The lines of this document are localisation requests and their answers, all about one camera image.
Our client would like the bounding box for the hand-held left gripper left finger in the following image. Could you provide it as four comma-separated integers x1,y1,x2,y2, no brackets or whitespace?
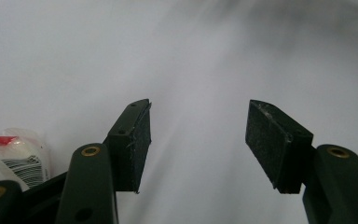
106,98,153,194

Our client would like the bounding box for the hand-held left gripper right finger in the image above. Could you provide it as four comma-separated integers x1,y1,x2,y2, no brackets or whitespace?
244,99,314,195

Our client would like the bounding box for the clear red-topped refill pouch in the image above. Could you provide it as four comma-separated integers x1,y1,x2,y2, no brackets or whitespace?
0,127,52,192

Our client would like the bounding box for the white paper sheet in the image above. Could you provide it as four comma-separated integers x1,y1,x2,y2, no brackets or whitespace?
0,0,358,224

